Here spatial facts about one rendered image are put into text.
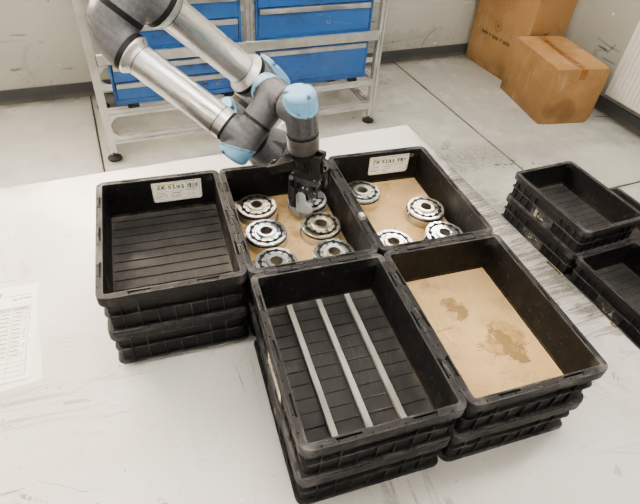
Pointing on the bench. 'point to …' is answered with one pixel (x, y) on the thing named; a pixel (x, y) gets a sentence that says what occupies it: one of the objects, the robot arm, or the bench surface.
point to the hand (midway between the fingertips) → (301, 207)
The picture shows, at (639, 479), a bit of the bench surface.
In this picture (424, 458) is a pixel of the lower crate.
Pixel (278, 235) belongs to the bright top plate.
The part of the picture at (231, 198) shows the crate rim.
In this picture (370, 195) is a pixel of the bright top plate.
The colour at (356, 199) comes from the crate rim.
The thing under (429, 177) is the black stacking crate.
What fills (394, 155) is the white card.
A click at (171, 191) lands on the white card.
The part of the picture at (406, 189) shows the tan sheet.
